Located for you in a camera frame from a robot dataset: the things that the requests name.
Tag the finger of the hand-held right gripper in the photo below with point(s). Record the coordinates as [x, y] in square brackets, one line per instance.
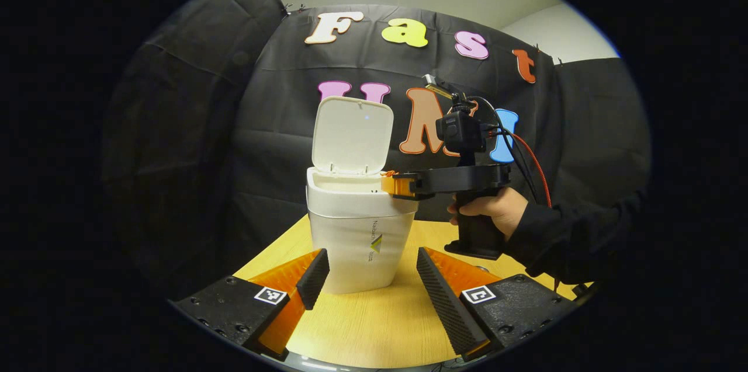
[400, 185]

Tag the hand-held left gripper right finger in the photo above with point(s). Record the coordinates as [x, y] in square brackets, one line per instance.
[447, 308]

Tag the wooden desktop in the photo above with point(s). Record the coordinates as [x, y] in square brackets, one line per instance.
[374, 325]

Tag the orange paper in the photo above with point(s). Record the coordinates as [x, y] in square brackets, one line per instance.
[389, 173]

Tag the white desktop garbage bin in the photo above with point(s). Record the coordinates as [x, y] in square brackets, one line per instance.
[350, 243]

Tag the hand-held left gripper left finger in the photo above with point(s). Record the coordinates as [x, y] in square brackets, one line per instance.
[312, 278]

